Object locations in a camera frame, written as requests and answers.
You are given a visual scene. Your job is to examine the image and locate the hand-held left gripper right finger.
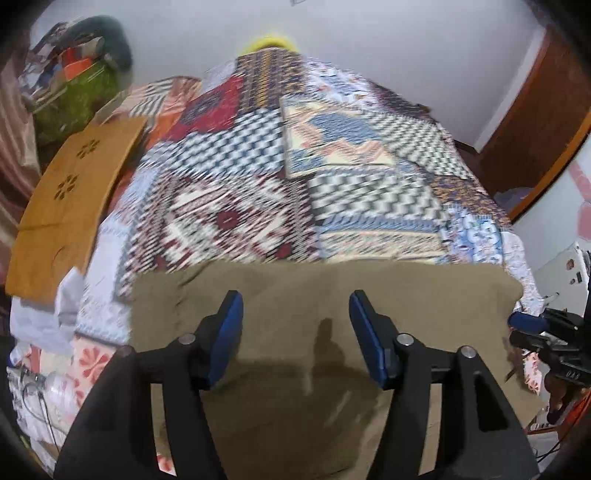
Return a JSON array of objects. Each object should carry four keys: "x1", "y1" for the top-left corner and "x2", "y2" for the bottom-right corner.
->
[{"x1": 348, "y1": 290, "x2": 541, "y2": 480}]

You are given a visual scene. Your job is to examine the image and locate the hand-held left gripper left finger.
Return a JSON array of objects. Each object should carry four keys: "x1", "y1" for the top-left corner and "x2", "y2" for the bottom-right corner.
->
[{"x1": 53, "y1": 290, "x2": 245, "y2": 480}]

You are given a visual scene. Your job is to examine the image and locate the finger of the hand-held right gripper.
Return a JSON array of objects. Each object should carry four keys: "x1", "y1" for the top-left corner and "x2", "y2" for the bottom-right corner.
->
[
  {"x1": 508, "y1": 310, "x2": 583, "y2": 334},
  {"x1": 509, "y1": 330, "x2": 575, "y2": 358}
]

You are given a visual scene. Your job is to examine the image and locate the olive green pants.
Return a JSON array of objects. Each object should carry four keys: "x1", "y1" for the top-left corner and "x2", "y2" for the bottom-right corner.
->
[{"x1": 129, "y1": 261, "x2": 546, "y2": 480}]

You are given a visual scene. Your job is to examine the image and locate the person's right hand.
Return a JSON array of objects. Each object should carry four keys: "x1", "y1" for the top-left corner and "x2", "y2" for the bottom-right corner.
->
[{"x1": 546, "y1": 373, "x2": 570, "y2": 423}]

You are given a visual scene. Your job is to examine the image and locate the white device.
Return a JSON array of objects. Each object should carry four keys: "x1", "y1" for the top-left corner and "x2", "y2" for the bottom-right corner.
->
[{"x1": 531, "y1": 240, "x2": 591, "y2": 319}]

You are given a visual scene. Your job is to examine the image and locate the white wardrobe door with hearts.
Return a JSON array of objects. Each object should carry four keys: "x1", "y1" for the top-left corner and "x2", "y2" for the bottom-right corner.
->
[{"x1": 512, "y1": 152, "x2": 591, "y2": 278}]

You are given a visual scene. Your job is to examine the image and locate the patchwork bedspread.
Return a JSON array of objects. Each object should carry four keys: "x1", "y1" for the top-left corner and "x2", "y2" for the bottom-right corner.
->
[{"x1": 69, "y1": 46, "x2": 550, "y2": 462}]

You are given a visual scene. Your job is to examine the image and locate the pile of white papers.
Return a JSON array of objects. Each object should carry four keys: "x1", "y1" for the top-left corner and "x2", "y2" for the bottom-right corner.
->
[{"x1": 9, "y1": 268, "x2": 93, "y2": 453}]

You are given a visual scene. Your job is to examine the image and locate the brown wooden door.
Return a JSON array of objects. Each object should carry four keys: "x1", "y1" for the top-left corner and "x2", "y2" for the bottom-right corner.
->
[{"x1": 475, "y1": 28, "x2": 591, "y2": 199}]

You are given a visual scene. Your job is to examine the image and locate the wooden lap table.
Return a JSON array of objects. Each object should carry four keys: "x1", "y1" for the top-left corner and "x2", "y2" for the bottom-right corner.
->
[{"x1": 6, "y1": 115, "x2": 148, "y2": 305}]

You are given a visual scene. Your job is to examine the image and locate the green patterned storage bag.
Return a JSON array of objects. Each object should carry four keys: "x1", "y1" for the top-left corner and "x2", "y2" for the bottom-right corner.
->
[{"x1": 32, "y1": 60, "x2": 123, "y2": 144}]

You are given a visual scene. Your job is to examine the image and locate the striped red curtain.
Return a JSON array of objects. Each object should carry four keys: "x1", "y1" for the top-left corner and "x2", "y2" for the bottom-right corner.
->
[{"x1": 0, "y1": 55, "x2": 47, "y2": 259}]

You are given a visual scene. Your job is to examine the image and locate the yellow cushion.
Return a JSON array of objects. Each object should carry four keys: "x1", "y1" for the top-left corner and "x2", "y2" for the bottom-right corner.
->
[{"x1": 244, "y1": 36, "x2": 301, "y2": 55}]

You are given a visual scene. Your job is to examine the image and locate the orange box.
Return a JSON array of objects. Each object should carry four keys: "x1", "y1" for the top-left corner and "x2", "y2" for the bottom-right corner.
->
[{"x1": 62, "y1": 46, "x2": 93, "y2": 79}]

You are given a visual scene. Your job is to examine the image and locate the pile of colourful clutter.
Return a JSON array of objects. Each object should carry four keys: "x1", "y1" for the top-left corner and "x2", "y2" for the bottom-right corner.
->
[{"x1": 18, "y1": 21, "x2": 112, "y2": 107}]

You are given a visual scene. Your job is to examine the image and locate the thin black cable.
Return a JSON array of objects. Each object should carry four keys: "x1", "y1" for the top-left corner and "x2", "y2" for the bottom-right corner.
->
[{"x1": 21, "y1": 378, "x2": 63, "y2": 437}]

